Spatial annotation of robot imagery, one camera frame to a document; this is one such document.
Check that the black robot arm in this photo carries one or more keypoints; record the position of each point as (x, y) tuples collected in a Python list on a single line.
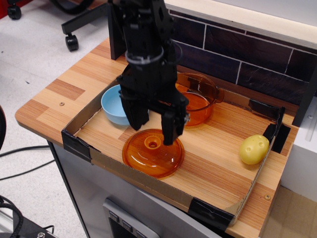
[(141, 30)]

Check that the orange transparent pot lid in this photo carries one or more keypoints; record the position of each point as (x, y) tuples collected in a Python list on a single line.
[(146, 152)]

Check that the black metal base plate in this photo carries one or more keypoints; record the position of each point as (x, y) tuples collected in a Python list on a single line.
[(30, 229)]

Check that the black caster wheel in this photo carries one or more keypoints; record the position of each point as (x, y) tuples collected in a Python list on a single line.
[(13, 10)]

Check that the dark brick pattern backsplash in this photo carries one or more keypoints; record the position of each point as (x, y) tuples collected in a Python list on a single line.
[(249, 49)]

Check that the black chair base with caster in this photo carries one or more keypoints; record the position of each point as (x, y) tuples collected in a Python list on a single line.
[(83, 19)]

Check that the light blue bowl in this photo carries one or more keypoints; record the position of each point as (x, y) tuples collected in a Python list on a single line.
[(112, 106)]

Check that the cardboard fence with black tape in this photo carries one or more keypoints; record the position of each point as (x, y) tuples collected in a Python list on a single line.
[(212, 184)]

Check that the orange transparent pot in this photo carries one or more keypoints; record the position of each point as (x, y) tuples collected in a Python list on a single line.
[(202, 94)]

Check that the grey toy oven panel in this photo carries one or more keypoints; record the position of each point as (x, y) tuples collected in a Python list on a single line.
[(124, 225)]

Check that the yellow toy potato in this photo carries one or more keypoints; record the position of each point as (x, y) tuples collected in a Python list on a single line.
[(254, 149)]

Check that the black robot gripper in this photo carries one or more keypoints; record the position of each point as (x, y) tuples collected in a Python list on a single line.
[(148, 83)]

